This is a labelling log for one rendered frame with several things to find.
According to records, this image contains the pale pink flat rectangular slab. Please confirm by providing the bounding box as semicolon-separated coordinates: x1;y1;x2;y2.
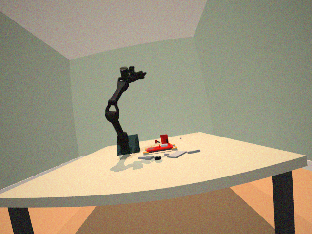
167;151;187;158

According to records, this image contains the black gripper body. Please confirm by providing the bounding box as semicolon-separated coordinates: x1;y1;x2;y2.
129;71;145;82

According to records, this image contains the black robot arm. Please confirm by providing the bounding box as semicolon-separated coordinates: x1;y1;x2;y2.
105;66;136;151

